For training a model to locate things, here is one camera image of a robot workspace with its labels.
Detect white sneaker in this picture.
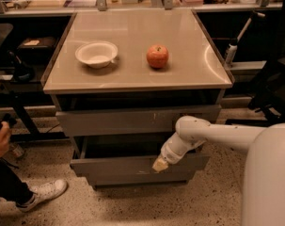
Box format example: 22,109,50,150
16,179,68,212

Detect grey drawer cabinet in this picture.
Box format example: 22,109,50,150
43,8,232,188

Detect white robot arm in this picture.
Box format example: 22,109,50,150
152,116,285,226

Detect plastic bottle on floor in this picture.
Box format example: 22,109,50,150
9,142,24,159

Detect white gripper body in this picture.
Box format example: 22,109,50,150
161,142,183,165

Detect black box on shelf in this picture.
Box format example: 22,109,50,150
17,37,57,64

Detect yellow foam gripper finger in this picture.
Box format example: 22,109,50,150
152,155,168,172

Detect grey drawer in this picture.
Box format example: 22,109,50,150
56,105,221,137
71,133,210,181

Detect person's hand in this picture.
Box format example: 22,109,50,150
0,121,11,158

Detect black office chair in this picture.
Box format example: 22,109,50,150
226,0,285,127

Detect white paper bowl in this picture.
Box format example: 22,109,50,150
75,40,119,69

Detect dark trouser leg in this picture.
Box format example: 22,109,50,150
0,161,33,204

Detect red apple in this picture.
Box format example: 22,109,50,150
146,44,169,69

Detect grey top drawer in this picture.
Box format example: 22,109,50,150
56,105,221,137

